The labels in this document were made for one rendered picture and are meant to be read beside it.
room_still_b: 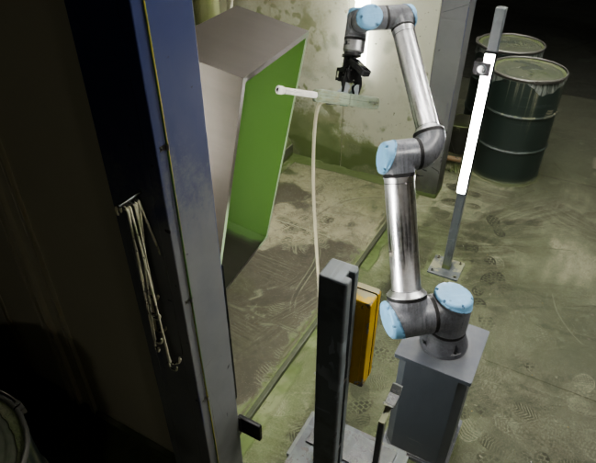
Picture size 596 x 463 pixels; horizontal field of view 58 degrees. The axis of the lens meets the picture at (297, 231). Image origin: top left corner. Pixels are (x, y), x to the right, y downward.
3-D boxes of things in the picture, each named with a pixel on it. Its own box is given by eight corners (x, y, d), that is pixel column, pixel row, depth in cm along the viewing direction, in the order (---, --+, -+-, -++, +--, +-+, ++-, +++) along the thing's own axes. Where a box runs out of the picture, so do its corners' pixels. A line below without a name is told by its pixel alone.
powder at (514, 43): (552, 43, 466) (552, 41, 466) (532, 59, 432) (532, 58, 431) (491, 32, 493) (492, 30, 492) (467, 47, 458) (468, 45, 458)
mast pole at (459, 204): (441, 269, 353) (495, 7, 256) (443, 265, 357) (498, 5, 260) (448, 271, 351) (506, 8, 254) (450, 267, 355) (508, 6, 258)
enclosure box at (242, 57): (152, 276, 267) (156, 45, 189) (214, 213, 312) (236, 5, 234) (214, 306, 261) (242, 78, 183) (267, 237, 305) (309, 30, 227)
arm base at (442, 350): (472, 335, 220) (477, 318, 215) (460, 367, 207) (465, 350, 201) (427, 319, 228) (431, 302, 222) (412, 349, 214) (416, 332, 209)
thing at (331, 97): (350, 98, 241) (383, 97, 222) (349, 109, 241) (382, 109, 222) (253, 84, 215) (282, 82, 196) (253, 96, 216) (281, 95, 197)
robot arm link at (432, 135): (458, 159, 189) (416, -5, 205) (425, 163, 187) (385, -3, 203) (444, 171, 200) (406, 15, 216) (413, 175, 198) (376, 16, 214)
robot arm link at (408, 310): (437, 339, 199) (426, 136, 186) (393, 347, 196) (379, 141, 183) (421, 326, 214) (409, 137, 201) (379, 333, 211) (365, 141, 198)
